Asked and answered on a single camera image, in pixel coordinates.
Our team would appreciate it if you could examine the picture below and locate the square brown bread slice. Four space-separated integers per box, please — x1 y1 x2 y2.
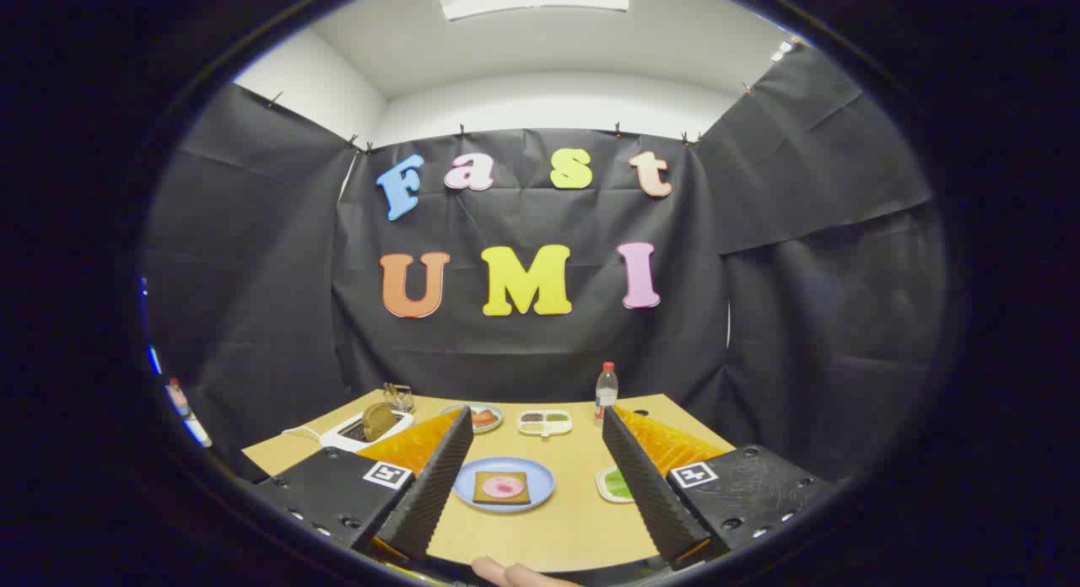
472 471 532 506

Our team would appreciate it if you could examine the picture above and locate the round-topped brown toast slice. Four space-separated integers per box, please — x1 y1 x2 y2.
363 401 399 442

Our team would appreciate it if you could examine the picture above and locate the blue plate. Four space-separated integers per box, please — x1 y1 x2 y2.
453 456 556 514

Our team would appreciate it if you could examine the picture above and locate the clear red-capped water bottle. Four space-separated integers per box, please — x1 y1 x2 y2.
595 362 619 426

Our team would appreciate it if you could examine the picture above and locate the white divided seasoning dish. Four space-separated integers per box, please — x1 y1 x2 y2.
517 409 573 438

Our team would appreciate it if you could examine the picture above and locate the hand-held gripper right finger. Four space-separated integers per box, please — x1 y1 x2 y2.
601 406 832 569

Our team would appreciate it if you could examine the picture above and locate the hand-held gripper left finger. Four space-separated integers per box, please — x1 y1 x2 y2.
253 406 475 563

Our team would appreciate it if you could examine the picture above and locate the white toaster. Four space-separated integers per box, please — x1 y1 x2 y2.
321 406 414 453

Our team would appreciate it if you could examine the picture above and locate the small white dish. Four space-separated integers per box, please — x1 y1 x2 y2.
596 466 635 504

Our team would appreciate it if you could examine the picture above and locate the red and white object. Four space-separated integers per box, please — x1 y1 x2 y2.
165 378 212 449

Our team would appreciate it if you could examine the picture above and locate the black backdrop cloth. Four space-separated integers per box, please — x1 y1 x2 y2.
143 43 950 487

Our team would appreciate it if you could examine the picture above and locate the teal plate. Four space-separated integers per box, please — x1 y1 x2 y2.
440 403 505 434

